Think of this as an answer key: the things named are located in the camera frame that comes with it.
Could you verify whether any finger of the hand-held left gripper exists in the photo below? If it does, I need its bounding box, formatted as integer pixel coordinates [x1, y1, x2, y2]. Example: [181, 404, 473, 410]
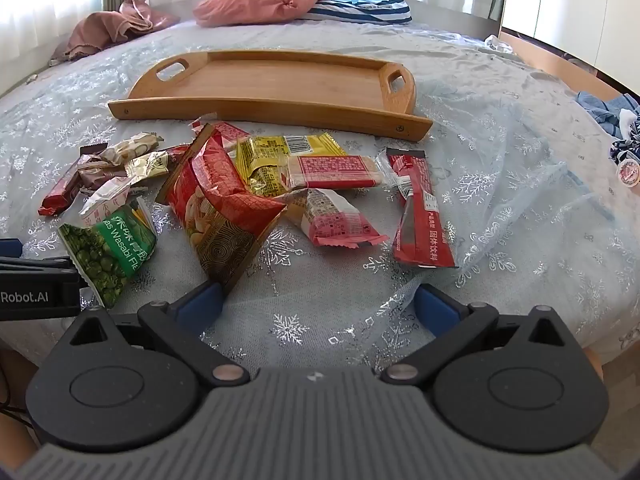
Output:
[0, 238, 73, 273]

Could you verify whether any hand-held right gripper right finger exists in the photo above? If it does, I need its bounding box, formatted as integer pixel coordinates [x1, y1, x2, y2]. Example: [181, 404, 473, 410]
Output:
[380, 284, 586, 388]

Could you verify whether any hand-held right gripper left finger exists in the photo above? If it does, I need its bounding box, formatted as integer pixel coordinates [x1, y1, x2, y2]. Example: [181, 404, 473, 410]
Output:
[55, 282, 251, 388]

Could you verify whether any dark red bar packet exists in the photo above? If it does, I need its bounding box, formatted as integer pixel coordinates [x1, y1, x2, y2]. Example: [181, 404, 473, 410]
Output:
[39, 144, 108, 217]

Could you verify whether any green pea snack packet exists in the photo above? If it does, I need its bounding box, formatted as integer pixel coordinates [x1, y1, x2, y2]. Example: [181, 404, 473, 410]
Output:
[57, 197, 158, 309]

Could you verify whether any long red stick sachet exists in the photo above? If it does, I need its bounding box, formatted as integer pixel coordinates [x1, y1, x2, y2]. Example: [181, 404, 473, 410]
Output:
[376, 146, 457, 269]

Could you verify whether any large red peanut packet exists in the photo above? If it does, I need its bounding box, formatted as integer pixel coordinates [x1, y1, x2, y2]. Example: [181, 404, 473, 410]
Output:
[155, 122, 287, 295]

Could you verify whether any pink white snack packet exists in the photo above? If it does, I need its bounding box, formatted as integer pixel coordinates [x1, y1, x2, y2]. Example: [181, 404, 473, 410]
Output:
[285, 187, 391, 248]

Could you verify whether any gold snack packet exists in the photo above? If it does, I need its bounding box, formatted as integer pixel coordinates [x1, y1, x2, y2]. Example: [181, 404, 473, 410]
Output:
[124, 144, 193, 179]

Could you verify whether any cream wafer packet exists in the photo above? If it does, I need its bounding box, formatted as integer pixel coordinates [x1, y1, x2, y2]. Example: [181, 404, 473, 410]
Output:
[100, 131, 165, 166]

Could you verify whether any yellow snack packet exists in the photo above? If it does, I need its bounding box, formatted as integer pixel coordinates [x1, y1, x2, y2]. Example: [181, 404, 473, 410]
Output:
[235, 132, 348, 198]

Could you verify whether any red label cracker packet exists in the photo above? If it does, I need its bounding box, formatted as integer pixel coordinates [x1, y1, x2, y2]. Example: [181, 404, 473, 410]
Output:
[281, 154, 382, 192]

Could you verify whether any small red snack packet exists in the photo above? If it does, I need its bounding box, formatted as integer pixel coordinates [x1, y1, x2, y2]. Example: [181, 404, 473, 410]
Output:
[192, 117, 251, 153]

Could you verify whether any wooden tray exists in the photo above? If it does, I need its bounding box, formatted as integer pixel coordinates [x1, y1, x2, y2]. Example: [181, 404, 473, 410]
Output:
[107, 50, 433, 143]

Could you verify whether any dusty pink garment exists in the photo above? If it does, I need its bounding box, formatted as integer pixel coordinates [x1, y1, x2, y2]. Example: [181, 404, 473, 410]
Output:
[50, 0, 181, 63]

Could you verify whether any light blue cloth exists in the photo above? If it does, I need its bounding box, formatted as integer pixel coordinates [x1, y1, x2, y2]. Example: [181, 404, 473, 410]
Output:
[575, 91, 640, 136]

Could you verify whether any pink pillow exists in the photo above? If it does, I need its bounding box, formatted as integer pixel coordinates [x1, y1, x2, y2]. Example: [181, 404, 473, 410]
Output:
[192, 0, 326, 28]

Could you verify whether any blue striped pillow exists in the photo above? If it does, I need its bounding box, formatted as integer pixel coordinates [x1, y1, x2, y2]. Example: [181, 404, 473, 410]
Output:
[300, 0, 413, 25]

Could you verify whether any white wardrobe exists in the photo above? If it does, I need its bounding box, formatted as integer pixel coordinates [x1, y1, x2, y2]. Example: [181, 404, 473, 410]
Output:
[500, 0, 640, 78]

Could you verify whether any wooden bed frame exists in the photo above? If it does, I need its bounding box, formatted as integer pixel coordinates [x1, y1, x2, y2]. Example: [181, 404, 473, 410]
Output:
[497, 30, 621, 101]

